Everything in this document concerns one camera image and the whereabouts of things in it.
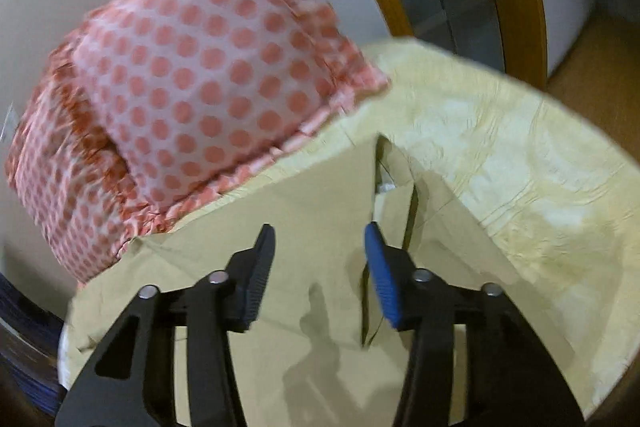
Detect beige khaki pants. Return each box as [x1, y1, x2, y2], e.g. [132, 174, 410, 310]
[60, 136, 573, 426]

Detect cream patterned bedspread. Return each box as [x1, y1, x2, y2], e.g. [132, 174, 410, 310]
[278, 37, 640, 417]

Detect pink polka dot pillow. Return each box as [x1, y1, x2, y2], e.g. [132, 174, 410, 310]
[73, 0, 387, 210]

